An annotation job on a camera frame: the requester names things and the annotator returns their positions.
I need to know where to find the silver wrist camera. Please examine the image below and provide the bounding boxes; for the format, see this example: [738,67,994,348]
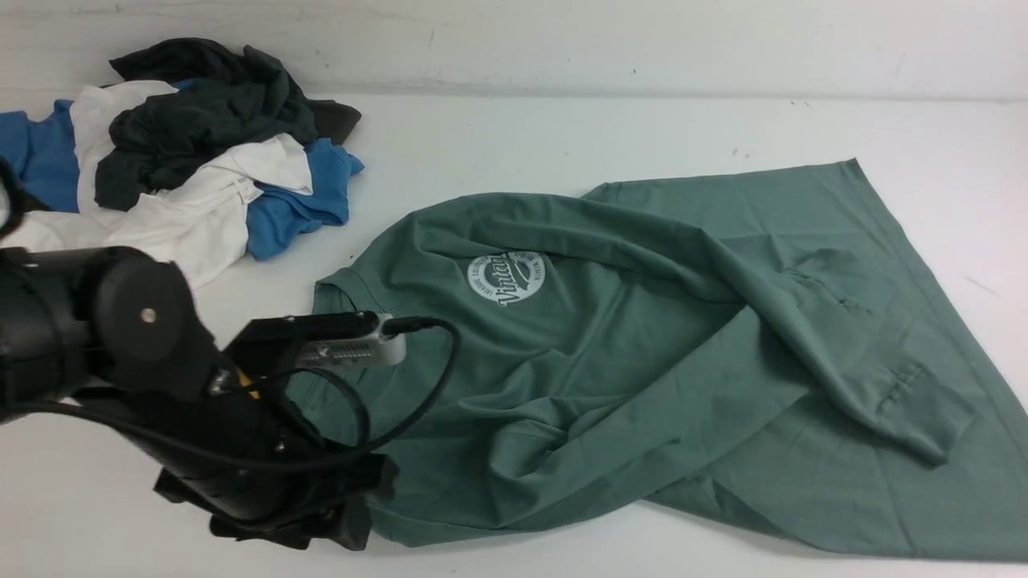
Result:
[295,311,407,369]

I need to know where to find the green long-sleeved shirt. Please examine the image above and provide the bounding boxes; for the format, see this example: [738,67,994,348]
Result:
[313,160,1027,563]

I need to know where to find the black camera cable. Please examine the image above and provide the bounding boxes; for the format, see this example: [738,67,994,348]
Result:
[0,157,462,474]

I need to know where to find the white shirt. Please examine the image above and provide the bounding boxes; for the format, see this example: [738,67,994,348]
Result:
[2,80,313,287]

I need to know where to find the blue shirt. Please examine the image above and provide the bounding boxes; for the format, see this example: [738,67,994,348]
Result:
[0,79,365,262]

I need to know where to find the dark grey shirt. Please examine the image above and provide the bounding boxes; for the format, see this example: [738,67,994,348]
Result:
[16,39,362,214]

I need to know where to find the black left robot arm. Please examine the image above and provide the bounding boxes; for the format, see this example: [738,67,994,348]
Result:
[2,248,398,552]

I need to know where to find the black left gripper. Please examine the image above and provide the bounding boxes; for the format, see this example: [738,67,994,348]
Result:
[153,311,400,552]

